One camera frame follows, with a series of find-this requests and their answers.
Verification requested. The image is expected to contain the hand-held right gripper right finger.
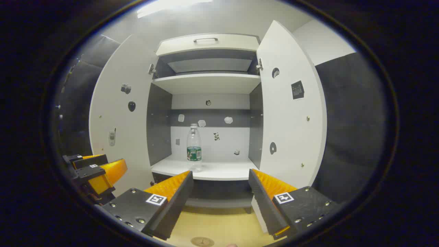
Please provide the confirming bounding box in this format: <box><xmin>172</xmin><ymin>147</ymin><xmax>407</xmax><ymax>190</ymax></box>
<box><xmin>248</xmin><ymin>169</ymin><xmax>342</xmax><ymax>240</ymax></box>

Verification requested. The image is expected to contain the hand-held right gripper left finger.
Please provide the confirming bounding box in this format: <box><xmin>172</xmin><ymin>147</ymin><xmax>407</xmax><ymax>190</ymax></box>
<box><xmin>101</xmin><ymin>170</ymin><xmax>194</xmax><ymax>240</ymax></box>

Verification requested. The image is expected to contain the round brown coaster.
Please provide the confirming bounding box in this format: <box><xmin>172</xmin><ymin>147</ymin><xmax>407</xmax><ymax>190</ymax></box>
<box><xmin>191</xmin><ymin>236</ymin><xmax>215</xmax><ymax>247</ymax></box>

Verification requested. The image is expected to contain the clear plastic bottle green label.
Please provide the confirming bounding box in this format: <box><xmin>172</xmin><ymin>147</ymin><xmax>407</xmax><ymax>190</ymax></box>
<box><xmin>187</xmin><ymin>123</ymin><xmax>203</xmax><ymax>173</ymax></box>

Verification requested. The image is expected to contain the white cabinet door black cat sticker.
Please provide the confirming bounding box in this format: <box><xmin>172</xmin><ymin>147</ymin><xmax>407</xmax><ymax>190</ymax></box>
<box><xmin>256</xmin><ymin>20</ymin><xmax>328</xmax><ymax>191</ymax></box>

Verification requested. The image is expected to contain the white cabinet shelf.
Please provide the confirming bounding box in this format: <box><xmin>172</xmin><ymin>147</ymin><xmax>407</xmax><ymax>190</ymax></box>
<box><xmin>152</xmin><ymin>73</ymin><xmax>262</xmax><ymax>95</ymax></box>

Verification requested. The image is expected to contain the black backdrop cloth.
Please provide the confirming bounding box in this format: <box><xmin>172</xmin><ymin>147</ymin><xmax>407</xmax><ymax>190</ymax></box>
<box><xmin>57</xmin><ymin>34</ymin><xmax>390</xmax><ymax>206</ymax></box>

